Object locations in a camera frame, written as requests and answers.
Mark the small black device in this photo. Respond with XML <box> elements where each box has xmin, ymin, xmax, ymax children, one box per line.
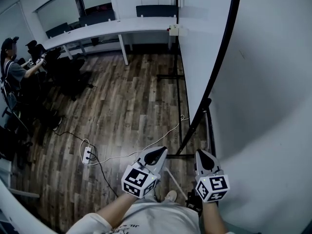
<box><xmin>186</xmin><ymin>189</ymin><xmax>204</xmax><ymax>214</ymax></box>

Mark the white power strip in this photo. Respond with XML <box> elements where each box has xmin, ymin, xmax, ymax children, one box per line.
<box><xmin>82</xmin><ymin>147</ymin><xmax>93</xmax><ymax>165</ymax></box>

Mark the black power cable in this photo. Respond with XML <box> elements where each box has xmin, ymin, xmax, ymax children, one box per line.
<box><xmin>52</xmin><ymin>128</ymin><xmax>95</xmax><ymax>156</ymax></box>
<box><xmin>89</xmin><ymin>152</ymin><xmax>120</xmax><ymax>198</ymax></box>

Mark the white table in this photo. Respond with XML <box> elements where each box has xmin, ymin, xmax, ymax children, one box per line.
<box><xmin>0</xmin><ymin>179</ymin><xmax>53</xmax><ymax>234</ymax></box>

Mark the person's beige shoe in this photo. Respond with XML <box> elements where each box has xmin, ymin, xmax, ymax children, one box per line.
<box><xmin>164</xmin><ymin>190</ymin><xmax>178</xmax><ymax>203</ymax></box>

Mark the dark desk partition panel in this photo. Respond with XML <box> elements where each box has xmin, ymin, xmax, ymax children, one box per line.
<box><xmin>78</xmin><ymin>10</ymin><xmax>116</xmax><ymax>26</ymax></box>
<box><xmin>45</xmin><ymin>22</ymin><xmax>71</xmax><ymax>39</ymax></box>
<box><xmin>136</xmin><ymin>5</ymin><xmax>178</xmax><ymax>18</ymax></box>

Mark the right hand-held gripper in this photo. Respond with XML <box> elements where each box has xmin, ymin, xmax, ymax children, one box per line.
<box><xmin>195</xmin><ymin>149</ymin><xmax>231</xmax><ymax>203</ymax></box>

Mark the person's right forearm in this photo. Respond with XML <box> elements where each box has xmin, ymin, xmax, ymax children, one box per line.
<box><xmin>201</xmin><ymin>201</ymin><xmax>227</xmax><ymax>234</ymax></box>

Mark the person's white shirt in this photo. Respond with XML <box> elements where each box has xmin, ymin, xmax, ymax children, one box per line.
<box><xmin>65</xmin><ymin>201</ymin><xmax>203</xmax><ymax>234</ymax></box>

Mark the beige box with red button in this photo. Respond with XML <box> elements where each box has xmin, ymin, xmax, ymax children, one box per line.
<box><xmin>166</xmin><ymin>24</ymin><xmax>188</xmax><ymax>36</ymax></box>

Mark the long white desk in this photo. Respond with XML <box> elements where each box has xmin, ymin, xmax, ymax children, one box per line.
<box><xmin>38</xmin><ymin>17</ymin><xmax>177</xmax><ymax>65</ymax></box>

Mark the thin white stick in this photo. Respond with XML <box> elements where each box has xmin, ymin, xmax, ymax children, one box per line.
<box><xmin>165</xmin><ymin>169</ymin><xmax>188</xmax><ymax>201</ymax></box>

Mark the white power cable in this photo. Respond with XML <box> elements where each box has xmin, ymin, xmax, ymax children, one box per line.
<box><xmin>79</xmin><ymin>115</ymin><xmax>190</xmax><ymax>166</ymax></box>

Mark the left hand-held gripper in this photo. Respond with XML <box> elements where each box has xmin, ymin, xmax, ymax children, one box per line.
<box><xmin>121</xmin><ymin>146</ymin><xmax>168</xmax><ymax>200</ymax></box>

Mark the person's left forearm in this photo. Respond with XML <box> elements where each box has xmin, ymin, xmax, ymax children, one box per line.
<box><xmin>96</xmin><ymin>193</ymin><xmax>144</xmax><ymax>229</ymax></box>

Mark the grey door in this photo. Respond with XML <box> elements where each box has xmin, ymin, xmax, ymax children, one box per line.
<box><xmin>223</xmin><ymin>219</ymin><xmax>263</xmax><ymax>234</ymax></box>

